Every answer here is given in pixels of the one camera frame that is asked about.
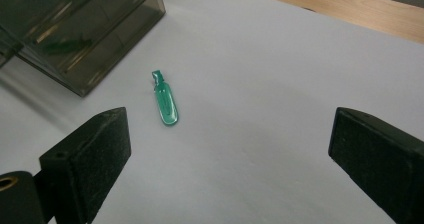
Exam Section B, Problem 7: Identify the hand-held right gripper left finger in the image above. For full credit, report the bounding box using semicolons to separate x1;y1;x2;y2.
34;106;132;224

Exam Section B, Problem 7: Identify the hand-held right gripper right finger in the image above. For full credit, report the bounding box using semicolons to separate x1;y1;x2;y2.
327;106;424;224

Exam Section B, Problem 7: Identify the green plastic ampoule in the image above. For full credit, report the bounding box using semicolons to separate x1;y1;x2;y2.
151;69;180;127

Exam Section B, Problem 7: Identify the smoky transparent plastic box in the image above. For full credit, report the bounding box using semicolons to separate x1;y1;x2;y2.
0;0;167;98

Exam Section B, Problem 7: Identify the green ampoule inside box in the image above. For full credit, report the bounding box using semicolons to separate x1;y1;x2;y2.
42;38;94;56

